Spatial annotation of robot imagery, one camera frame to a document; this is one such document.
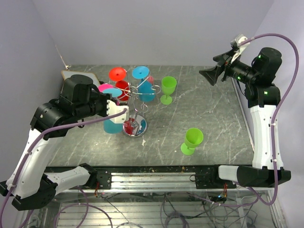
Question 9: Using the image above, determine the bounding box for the chrome wine glass rack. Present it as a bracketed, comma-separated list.
[119, 76, 161, 138]

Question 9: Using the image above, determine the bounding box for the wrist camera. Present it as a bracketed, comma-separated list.
[230, 33, 250, 63]
[107, 100, 130, 124]

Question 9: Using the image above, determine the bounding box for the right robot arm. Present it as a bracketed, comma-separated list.
[199, 47, 291, 188]

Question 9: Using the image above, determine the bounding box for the magenta wine glass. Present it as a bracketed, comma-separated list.
[98, 83, 114, 93]

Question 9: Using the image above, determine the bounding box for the green wine glass back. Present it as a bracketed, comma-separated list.
[160, 76, 177, 105]

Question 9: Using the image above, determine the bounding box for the yellow-framed whiteboard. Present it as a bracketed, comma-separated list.
[61, 69, 102, 87]

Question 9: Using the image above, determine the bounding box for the aluminium mounting rail frame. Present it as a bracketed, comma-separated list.
[14, 163, 285, 228]

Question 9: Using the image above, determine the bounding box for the red wine glass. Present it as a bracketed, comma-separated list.
[109, 67, 129, 102]

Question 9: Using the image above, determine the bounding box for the green wine glass front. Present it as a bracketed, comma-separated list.
[180, 128, 204, 156]

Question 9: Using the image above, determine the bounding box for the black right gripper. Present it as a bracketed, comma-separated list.
[199, 49, 258, 85]

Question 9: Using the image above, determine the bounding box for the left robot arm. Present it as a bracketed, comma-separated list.
[0, 74, 112, 211]

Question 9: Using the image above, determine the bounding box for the green wine glass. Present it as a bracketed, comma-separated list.
[160, 76, 177, 105]
[180, 128, 204, 156]

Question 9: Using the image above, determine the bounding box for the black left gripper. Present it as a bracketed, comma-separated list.
[74, 89, 117, 120]

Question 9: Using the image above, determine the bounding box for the blue wine glass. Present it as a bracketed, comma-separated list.
[101, 87, 123, 134]
[132, 66, 155, 102]

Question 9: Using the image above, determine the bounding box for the blue wine glass front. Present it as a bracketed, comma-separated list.
[132, 66, 155, 102]

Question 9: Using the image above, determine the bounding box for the blue wine glass back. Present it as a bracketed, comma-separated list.
[101, 87, 123, 134]

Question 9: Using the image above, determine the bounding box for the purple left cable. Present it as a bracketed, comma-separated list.
[0, 109, 128, 228]

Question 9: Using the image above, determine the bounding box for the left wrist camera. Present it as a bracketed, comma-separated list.
[107, 100, 130, 124]

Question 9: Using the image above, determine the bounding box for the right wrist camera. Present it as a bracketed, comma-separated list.
[230, 33, 250, 63]

